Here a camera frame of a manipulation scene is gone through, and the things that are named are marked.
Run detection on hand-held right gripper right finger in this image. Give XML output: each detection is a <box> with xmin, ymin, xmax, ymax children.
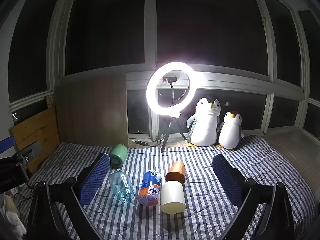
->
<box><xmin>212</xmin><ymin>154</ymin><xmax>296</xmax><ymax>240</ymax></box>

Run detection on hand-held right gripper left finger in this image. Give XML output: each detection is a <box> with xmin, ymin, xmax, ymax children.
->
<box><xmin>26</xmin><ymin>152</ymin><xmax>111</xmax><ymax>240</ymax></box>

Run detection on clear blue glass cup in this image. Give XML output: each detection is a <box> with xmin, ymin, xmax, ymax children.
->
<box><xmin>109</xmin><ymin>171</ymin><xmax>135</xmax><ymax>203</ymax></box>

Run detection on mint green cup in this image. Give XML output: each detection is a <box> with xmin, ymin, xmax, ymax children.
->
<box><xmin>110</xmin><ymin>144</ymin><xmax>128</xmax><ymax>168</ymax></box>

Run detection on blue orange printed cup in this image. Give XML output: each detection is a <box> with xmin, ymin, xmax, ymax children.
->
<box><xmin>137</xmin><ymin>170</ymin><xmax>162</xmax><ymax>207</ymax></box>

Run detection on white cup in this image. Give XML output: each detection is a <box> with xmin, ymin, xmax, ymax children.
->
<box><xmin>160</xmin><ymin>181</ymin><xmax>186</xmax><ymax>214</ymax></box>

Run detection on striped blanket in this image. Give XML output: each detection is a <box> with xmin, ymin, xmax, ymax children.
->
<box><xmin>12</xmin><ymin>135</ymin><xmax>318</xmax><ymax>240</ymax></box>

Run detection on wooden bed headboard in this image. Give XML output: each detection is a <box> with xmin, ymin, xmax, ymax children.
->
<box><xmin>11</xmin><ymin>95</ymin><xmax>61</xmax><ymax>173</ymax></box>

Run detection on small penguin plush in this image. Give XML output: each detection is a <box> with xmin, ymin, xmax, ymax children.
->
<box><xmin>216</xmin><ymin>111</ymin><xmax>245</xmax><ymax>151</ymax></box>

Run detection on white fluffy cloth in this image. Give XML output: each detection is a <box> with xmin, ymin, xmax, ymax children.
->
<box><xmin>0</xmin><ymin>192</ymin><xmax>27</xmax><ymax>240</ymax></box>

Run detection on large penguin plush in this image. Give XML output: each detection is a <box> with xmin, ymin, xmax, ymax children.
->
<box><xmin>186</xmin><ymin>97</ymin><xmax>223</xmax><ymax>147</ymax></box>

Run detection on light wooden panel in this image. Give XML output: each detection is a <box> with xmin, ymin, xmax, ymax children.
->
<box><xmin>55</xmin><ymin>76</ymin><xmax>128</xmax><ymax>148</ymax></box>

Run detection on black tripod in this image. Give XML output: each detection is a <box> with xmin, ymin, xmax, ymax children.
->
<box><xmin>160</xmin><ymin>116</ymin><xmax>187</xmax><ymax>153</ymax></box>

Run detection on black phone holder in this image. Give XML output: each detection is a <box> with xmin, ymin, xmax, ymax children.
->
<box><xmin>162</xmin><ymin>74</ymin><xmax>178</xmax><ymax>110</ymax></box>

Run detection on black cable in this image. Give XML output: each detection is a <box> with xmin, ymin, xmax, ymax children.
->
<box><xmin>11</xmin><ymin>180</ymin><xmax>38</xmax><ymax>199</ymax></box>

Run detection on ring light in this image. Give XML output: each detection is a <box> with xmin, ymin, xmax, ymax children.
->
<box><xmin>146</xmin><ymin>61</ymin><xmax>196</xmax><ymax>117</ymax></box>

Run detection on white window frame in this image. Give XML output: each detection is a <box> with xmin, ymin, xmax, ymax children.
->
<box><xmin>7</xmin><ymin>0</ymin><xmax>320</xmax><ymax>142</ymax></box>

